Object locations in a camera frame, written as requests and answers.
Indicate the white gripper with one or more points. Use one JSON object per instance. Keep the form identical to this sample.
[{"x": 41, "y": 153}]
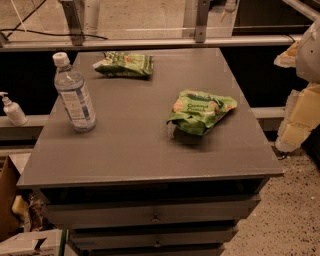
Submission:
[{"x": 310, "y": 56}]

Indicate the green rice chip bag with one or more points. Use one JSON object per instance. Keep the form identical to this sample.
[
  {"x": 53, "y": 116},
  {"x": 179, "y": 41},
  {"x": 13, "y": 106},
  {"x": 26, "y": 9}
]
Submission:
[{"x": 196, "y": 112}]

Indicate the green snack bag far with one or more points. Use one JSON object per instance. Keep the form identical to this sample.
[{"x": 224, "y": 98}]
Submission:
[{"x": 125, "y": 64}]

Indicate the clear plastic water bottle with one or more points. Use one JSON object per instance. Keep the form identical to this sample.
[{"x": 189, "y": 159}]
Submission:
[{"x": 73, "y": 91}]

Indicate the white pump dispenser bottle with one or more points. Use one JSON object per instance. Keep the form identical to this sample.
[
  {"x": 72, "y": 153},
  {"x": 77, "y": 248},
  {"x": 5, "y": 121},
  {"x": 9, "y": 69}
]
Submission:
[{"x": 13, "y": 111}]

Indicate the grey drawer cabinet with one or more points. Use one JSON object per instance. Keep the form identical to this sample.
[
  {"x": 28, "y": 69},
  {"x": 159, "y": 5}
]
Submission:
[{"x": 134, "y": 155}]

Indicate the lower cabinet drawer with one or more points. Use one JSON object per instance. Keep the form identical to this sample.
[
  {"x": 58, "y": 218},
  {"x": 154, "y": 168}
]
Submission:
[{"x": 155, "y": 238}]

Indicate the cabinet drawer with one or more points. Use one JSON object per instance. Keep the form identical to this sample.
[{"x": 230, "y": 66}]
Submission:
[
  {"x": 133, "y": 214},
  {"x": 155, "y": 238}
]

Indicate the top cabinet drawer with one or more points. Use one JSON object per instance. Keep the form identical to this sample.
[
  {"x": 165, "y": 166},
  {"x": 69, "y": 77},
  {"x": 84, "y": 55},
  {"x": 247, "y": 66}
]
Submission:
[{"x": 133, "y": 214}]

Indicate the white cardboard box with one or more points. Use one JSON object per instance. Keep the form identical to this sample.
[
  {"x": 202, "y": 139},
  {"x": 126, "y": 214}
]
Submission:
[{"x": 42, "y": 243}]

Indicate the brown cardboard box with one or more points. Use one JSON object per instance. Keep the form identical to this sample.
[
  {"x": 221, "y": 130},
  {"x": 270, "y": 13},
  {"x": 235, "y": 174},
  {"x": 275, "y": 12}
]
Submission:
[{"x": 9, "y": 222}]

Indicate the metal frame rail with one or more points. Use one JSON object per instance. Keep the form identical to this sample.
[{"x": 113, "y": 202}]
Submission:
[{"x": 145, "y": 44}]

